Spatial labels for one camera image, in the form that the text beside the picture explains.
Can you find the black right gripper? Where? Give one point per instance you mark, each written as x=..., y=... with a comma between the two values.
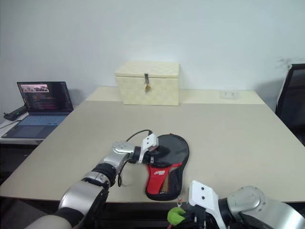
x=197, y=215

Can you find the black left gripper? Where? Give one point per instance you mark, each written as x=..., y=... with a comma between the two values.
x=153, y=157

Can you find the green ball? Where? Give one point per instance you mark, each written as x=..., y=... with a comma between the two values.
x=175, y=215

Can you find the black and red paddle case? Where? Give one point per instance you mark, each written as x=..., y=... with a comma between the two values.
x=157, y=183

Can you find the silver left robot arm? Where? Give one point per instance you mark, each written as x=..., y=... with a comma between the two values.
x=95, y=186

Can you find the cream lidded storage box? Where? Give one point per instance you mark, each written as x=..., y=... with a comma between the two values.
x=152, y=95

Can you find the small brass padlock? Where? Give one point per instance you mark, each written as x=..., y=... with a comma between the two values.
x=148, y=88

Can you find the metal box latch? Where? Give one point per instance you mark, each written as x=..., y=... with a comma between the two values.
x=146, y=78

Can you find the open blue laptop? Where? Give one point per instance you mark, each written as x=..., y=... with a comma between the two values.
x=47, y=97

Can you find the black office chair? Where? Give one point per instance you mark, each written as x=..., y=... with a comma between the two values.
x=293, y=100

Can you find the black handheld device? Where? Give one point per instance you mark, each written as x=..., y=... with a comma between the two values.
x=15, y=113

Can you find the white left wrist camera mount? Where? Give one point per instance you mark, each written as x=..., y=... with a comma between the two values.
x=147, y=143

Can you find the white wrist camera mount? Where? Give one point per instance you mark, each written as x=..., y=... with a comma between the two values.
x=147, y=143
x=202, y=195

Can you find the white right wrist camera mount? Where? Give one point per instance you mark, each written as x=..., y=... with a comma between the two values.
x=202, y=195

